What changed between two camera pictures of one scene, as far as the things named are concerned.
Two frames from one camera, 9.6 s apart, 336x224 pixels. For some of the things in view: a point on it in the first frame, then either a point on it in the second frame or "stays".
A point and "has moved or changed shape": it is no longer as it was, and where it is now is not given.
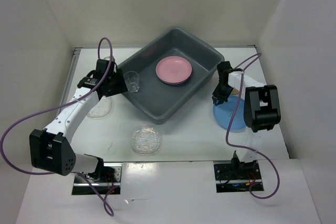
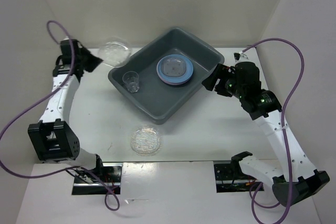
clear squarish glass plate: (101, 109) to (114, 54)
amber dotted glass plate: (235, 91) has moved or changed shape
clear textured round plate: (146, 140) stays
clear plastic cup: (132, 78) stays
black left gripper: (121, 86) to (95, 61)
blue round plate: (223, 112) to (174, 70)
